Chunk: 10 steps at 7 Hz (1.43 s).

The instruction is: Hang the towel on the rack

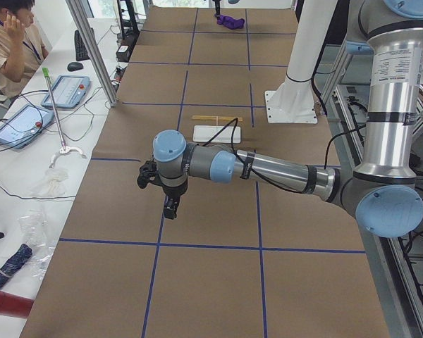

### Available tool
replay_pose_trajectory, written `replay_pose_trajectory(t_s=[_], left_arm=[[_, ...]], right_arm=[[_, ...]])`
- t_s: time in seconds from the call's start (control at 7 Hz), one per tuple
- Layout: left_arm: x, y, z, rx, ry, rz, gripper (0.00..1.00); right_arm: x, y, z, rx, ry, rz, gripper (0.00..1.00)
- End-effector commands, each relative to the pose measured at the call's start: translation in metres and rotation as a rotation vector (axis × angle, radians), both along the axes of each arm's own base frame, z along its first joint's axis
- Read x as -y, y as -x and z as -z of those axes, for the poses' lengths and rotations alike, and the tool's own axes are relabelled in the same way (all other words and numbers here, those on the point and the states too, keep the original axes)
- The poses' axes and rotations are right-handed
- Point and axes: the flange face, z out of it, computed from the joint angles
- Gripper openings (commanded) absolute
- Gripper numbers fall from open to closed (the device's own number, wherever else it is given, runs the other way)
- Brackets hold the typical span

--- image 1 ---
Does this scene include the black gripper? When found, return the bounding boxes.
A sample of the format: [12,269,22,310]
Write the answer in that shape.
[160,175,188,219]

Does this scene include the purple towel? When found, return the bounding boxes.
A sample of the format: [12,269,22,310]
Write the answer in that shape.
[216,15,245,30]

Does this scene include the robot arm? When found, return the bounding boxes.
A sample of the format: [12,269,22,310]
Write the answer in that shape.
[137,1,423,238]

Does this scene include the white towel rack base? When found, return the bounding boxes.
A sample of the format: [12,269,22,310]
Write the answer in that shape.
[192,125,242,144]

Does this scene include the wooden rack bar outer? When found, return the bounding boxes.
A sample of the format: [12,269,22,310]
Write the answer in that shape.
[191,115,243,122]

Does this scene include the white cloth gloves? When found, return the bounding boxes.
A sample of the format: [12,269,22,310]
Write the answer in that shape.
[30,168,69,198]

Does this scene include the reacher grabber tool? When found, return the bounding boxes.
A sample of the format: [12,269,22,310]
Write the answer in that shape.
[42,67,87,169]

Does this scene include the clear plastic bag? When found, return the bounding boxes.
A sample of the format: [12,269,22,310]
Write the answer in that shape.
[18,209,57,281]

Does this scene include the dark blue folded umbrella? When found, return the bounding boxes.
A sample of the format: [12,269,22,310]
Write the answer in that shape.
[0,244,32,289]

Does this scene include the teach pendant far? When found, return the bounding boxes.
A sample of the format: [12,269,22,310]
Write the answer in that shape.
[45,75,91,109]

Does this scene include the teach pendant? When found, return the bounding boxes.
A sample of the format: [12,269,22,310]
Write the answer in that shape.
[45,75,91,109]
[0,104,54,149]

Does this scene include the teach pendant near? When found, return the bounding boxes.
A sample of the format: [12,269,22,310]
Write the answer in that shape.
[0,104,54,149]

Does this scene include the black computer mouse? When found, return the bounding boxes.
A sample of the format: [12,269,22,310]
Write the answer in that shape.
[67,61,84,72]

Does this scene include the black keyboard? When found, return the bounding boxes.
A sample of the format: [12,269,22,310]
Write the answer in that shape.
[74,30,90,61]

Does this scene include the red cylinder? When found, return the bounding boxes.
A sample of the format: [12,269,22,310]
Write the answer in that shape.
[0,290,34,318]

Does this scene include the seated person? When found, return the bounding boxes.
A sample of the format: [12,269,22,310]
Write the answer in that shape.
[0,0,49,99]

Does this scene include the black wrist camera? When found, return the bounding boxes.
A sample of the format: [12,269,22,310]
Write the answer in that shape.
[137,160,161,189]

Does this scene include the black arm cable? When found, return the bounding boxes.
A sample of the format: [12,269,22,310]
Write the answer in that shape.
[201,118,368,194]

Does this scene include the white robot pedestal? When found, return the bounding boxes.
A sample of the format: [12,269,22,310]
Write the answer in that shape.
[265,0,338,124]

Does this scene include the aluminium frame post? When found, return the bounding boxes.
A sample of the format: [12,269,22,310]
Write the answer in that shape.
[66,0,117,107]

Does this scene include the aluminium frame cabinet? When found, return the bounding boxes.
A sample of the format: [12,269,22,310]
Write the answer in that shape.
[318,45,423,337]

